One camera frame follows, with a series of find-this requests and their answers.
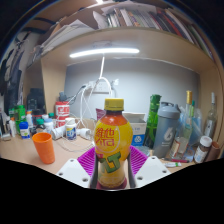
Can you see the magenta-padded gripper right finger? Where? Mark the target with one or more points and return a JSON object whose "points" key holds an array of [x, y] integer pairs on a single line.
{"points": [[152, 169]]}

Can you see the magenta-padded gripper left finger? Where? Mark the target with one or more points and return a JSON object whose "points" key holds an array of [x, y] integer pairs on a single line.
{"points": [[72, 170]]}

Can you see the yellow drink bottle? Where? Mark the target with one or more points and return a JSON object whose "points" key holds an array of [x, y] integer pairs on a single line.
{"points": [[112, 140]]}

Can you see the white marker pen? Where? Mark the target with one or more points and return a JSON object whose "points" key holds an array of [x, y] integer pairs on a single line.
{"points": [[172, 164]]}

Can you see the red pen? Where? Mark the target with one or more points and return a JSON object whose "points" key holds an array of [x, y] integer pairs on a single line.
{"points": [[181, 160]]}

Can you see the orange plastic cup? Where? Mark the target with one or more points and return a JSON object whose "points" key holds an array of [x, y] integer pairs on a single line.
{"points": [[44, 148]]}

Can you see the grey shaker bottle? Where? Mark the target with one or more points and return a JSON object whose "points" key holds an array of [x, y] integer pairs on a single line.
{"points": [[166, 133]]}

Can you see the white power adapter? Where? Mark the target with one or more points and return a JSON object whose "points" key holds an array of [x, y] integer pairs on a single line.
{"points": [[85, 133]]}

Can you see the white pill bottle blue label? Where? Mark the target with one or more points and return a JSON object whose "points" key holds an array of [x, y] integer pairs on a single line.
{"points": [[70, 130]]}

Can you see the white and blue carton box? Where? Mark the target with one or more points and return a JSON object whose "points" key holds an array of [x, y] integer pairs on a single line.
{"points": [[138, 130]]}

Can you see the brown jar with white lid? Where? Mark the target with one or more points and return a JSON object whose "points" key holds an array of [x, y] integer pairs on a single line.
{"points": [[201, 151]]}

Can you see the tall green packet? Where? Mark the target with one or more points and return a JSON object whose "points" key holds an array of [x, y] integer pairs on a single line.
{"points": [[154, 113]]}

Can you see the red and white can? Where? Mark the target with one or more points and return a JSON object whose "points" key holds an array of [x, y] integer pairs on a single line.
{"points": [[62, 113]]}

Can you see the clear blue plastic bag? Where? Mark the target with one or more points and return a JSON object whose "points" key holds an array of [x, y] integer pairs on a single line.
{"points": [[196, 130]]}

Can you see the small blue and white bottle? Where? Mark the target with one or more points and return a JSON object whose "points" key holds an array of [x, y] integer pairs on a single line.
{"points": [[24, 130]]}

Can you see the clear bottle with green cap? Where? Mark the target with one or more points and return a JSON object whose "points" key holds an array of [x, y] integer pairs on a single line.
{"points": [[193, 110]]}

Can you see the clear glass bottle white cap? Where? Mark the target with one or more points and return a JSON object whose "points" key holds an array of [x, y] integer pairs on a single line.
{"points": [[210, 123]]}

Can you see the green plastic bottle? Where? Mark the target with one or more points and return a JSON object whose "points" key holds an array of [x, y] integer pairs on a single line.
{"points": [[20, 113]]}

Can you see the clear bottle with gold cap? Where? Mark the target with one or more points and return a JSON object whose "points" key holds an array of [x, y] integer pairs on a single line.
{"points": [[188, 100]]}

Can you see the hanging dark clothes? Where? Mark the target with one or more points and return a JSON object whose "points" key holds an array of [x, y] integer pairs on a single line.
{"points": [[13, 73]]}

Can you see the white under-shelf light bar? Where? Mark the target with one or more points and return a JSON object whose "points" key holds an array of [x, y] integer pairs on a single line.
{"points": [[105, 52]]}

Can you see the white wall power outlet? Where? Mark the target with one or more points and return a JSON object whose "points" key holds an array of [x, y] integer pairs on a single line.
{"points": [[103, 87]]}

